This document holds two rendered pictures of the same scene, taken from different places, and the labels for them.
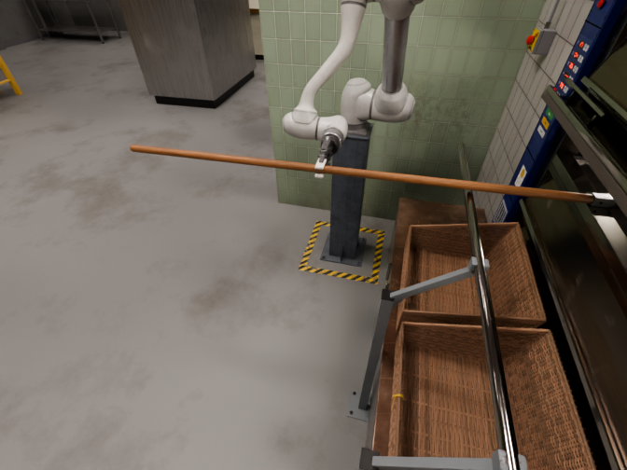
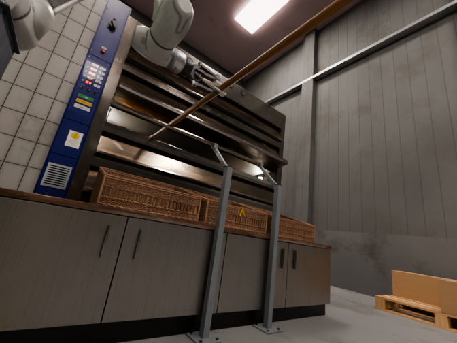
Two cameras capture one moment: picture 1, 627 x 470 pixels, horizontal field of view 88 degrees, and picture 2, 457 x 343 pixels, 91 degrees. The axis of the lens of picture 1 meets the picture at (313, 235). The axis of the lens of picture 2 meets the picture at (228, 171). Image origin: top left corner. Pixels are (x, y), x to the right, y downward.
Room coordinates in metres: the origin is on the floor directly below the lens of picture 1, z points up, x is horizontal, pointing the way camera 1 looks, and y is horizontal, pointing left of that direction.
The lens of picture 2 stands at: (1.72, 0.65, 0.52)
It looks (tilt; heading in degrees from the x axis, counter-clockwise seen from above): 16 degrees up; 220
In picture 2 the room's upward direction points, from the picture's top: 8 degrees clockwise
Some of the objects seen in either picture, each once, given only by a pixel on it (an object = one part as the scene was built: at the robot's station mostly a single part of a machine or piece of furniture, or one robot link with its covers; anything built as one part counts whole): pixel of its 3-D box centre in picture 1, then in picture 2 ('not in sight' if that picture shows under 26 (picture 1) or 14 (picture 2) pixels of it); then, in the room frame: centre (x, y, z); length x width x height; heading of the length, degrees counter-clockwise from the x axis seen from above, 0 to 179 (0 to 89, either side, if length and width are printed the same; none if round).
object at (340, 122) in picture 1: (333, 129); (153, 44); (1.41, -0.10, 1.20); 0.16 x 0.13 x 0.11; 167
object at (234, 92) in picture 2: not in sight; (222, 87); (0.32, -0.79, 2.00); 1.80 x 0.08 x 0.21; 165
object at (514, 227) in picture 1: (459, 274); (145, 192); (0.95, -0.65, 0.72); 0.56 x 0.49 x 0.28; 164
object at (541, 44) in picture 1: (540, 40); not in sight; (1.78, -1.11, 1.46); 0.10 x 0.07 x 0.10; 165
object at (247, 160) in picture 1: (332, 170); (214, 92); (1.06, -0.07, 1.19); 1.71 x 0.03 x 0.03; 76
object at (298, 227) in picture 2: not in sight; (275, 222); (-0.21, -0.34, 0.72); 0.56 x 0.49 x 0.28; 164
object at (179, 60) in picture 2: (331, 140); (176, 61); (1.30, -0.08, 1.20); 0.09 x 0.06 x 0.09; 77
